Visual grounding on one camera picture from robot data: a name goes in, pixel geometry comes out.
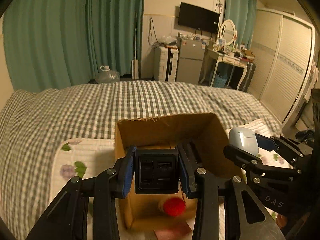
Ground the light blue computer mouse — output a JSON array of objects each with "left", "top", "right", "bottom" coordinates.
[{"left": 229, "top": 127, "right": 259, "bottom": 157}]

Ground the red patterned booklet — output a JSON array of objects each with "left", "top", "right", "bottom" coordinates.
[{"left": 154, "top": 222, "right": 192, "bottom": 240}]

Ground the red cap white bottle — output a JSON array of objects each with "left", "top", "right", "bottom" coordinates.
[{"left": 158, "top": 197, "right": 186, "bottom": 217}]

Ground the black square box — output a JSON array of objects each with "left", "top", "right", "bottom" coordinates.
[{"left": 135, "top": 149, "right": 179, "bottom": 194}]

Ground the open cardboard box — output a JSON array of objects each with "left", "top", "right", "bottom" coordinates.
[{"left": 115, "top": 113, "right": 242, "bottom": 231}]

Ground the white floral quilted mat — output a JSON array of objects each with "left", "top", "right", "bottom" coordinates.
[{"left": 49, "top": 119, "right": 293, "bottom": 239}]

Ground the blue storage basket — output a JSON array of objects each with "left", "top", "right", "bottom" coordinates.
[{"left": 213, "top": 72, "right": 228, "bottom": 88}]

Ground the dark suitcase beside table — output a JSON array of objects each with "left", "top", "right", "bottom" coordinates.
[{"left": 239, "top": 62, "right": 256, "bottom": 92}]

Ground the green checked bed sheet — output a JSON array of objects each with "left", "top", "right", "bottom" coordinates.
[{"left": 1, "top": 81, "right": 281, "bottom": 239}]

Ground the white dressing table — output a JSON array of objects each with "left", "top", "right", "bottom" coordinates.
[{"left": 200, "top": 48, "right": 251, "bottom": 90}]

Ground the white louvered wardrobe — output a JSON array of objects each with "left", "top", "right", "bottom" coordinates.
[{"left": 248, "top": 8, "right": 315, "bottom": 126}]

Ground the silver mini fridge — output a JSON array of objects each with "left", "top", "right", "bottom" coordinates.
[{"left": 176, "top": 37, "right": 206, "bottom": 85}]

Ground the white suitcase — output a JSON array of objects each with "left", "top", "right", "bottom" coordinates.
[{"left": 153, "top": 46, "right": 178, "bottom": 82}]

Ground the oval white mirror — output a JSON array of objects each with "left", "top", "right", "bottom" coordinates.
[{"left": 217, "top": 19, "right": 238, "bottom": 46}]

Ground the white flat mop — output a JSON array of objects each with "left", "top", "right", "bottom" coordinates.
[{"left": 132, "top": 13, "right": 139, "bottom": 80}]

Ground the clear water jug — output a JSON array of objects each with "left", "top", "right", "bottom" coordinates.
[{"left": 95, "top": 66, "right": 120, "bottom": 83}]

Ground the narrow green curtain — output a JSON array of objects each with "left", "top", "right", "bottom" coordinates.
[{"left": 224, "top": 0, "right": 257, "bottom": 49}]

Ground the large green curtain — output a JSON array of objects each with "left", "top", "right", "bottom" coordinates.
[{"left": 1, "top": 0, "right": 144, "bottom": 92}]

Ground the black wall television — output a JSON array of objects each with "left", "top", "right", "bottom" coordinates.
[{"left": 178, "top": 2, "right": 220, "bottom": 34}]

